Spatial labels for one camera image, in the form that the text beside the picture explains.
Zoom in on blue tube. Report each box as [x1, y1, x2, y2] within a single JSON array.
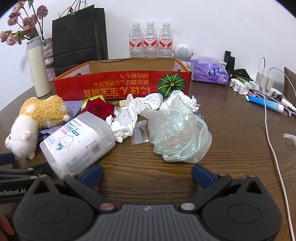
[[245, 95, 284, 113]]

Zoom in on white charger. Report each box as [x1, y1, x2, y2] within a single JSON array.
[[264, 74, 275, 91], [255, 71, 266, 90]]

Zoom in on clear sachet wrapper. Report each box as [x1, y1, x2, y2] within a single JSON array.
[[131, 120, 149, 145]]

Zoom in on white clip device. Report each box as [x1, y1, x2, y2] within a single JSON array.
[[230, 78, 249, 94]]

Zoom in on dried pink flowers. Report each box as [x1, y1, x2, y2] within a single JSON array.
[[0, 0, 49, 45]]

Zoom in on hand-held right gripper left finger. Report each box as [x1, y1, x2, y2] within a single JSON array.
[[28, 164, 117, 214]]

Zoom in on clear water bottle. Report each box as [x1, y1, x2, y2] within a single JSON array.
[[143, 21, 159, 58], [129, 22, 144, 58], [158, 21, 174, 58]]

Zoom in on red artificial rose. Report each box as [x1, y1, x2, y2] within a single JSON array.
[[79, 97, 117, 121]]

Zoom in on plush hamster toy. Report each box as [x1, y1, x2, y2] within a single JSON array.
[[5, 95, 71, 160]]

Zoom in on white power strip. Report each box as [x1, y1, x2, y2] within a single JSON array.
[[248, 81, 286, 100]]

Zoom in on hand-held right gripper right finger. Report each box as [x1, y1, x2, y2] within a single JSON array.
[[179, 163, 266, 213]]

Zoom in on white thermos bottle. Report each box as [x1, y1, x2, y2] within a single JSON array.
[[26, 37, 52, 98]]

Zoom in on purple tissue pack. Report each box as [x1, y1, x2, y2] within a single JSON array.
[[190, 56, 230, 86]]

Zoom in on black pouch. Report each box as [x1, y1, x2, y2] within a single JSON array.
[[233, 68, 250, 80]]

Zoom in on glass vase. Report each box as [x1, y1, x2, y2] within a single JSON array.
[[42, 37, 55, 81]]

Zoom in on black paper bag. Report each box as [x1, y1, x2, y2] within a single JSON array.
[[51, 0, 102, 77], [94, 8, 109, 61]]

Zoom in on green white tube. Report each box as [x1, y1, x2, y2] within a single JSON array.
[[236, 77, 255, 88]]

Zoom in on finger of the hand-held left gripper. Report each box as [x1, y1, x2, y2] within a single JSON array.
[[0, 162, 56, 184], [0, 152, 16, 167]]

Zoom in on purple knit cloth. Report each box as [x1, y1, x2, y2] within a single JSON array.
[[38, 100, 84, 142]]

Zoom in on green tissue pack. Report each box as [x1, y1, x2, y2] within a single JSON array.
[[81, 96, 105, 109]]

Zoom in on white cable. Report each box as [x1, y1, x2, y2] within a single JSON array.
[[268, 68, 286, 77], [258, 57, 296, 230]]

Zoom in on white pen device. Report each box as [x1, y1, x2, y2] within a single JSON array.
[[280, 97, 296, 109]]

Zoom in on purple cable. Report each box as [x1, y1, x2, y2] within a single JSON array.
[[247, 90, 296, 117]]

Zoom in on iridescent plastic bag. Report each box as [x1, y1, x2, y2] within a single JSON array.
[[147, 95, 213, 164]]

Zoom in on red cardboard box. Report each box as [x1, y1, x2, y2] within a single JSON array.
[[53, 58, 192, 103]]

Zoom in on white round speaker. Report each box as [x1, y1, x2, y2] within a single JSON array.
[[173, 44, 195, 67]]

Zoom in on person's left hand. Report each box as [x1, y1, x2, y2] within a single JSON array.
[[0, 212, 16, 237]]

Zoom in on clear plastic scrap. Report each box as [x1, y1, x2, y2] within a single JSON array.
[[284, 133, 296, 146]]

